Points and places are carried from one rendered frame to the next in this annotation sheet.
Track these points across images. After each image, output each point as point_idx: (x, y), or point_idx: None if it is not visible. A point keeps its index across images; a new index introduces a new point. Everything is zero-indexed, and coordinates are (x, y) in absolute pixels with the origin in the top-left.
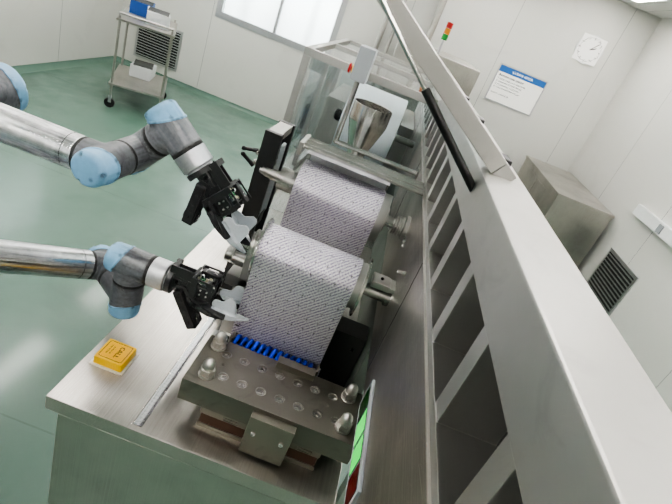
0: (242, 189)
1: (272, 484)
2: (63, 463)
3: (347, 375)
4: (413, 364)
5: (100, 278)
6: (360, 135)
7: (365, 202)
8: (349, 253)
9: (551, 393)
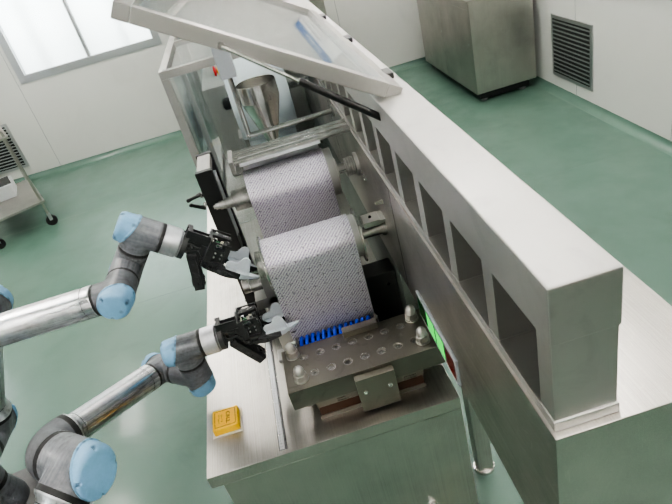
0: (220, 234)
1: (405, 414)
2: None
3: (400, 304)
4: (428, 260)
5: (169, 378)
6: (263, 113)
7: (312, 169)
8: (330, 215)
9: (479, 226)
